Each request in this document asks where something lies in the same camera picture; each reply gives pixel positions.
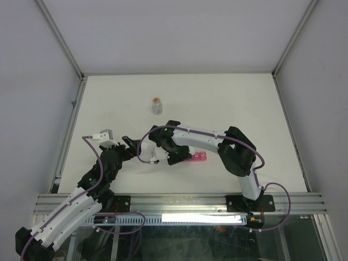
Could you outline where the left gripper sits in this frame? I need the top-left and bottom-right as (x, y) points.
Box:
(100, 136), (141, 181)

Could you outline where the white bottle cap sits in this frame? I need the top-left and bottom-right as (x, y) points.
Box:
(141, 142), (150, 150)

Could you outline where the pink pill organizer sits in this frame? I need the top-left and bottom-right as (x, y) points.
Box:
(187, 146), (207, 162)

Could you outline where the clear glass pill bottle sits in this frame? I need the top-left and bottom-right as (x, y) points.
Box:
(152, 100), (163, 115)

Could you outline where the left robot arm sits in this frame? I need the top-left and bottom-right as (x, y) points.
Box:
(15, 133), (139, 260)

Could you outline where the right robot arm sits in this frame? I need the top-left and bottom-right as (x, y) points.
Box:
(146, 120), (265, 210)

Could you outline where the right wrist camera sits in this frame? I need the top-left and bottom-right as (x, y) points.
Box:
(150, 147), (169, 164)

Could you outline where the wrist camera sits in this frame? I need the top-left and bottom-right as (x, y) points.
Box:
(92, 129), (118, 148)
(150, 147), (169, 164)

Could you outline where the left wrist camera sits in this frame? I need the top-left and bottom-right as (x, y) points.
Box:
(92, 129), (118, 148)

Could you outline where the white slotted cable duct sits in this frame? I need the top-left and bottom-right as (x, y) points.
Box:
(82, 214), (247, 227)

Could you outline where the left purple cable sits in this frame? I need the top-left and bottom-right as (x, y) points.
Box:
(20, 135), (146, 258)

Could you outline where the left aluminium frame post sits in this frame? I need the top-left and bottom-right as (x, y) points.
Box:
(35, 0), (84, 78)

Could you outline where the aluminium frame post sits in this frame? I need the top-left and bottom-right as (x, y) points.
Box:
(273, 0), (320, 78)
(35, 0), (84, 78)

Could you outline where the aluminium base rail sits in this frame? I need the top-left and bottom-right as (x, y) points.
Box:
(35, 191), (326, 217)

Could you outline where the right aluminium frame post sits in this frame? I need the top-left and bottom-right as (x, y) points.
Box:
(273, 0), (320, 78)

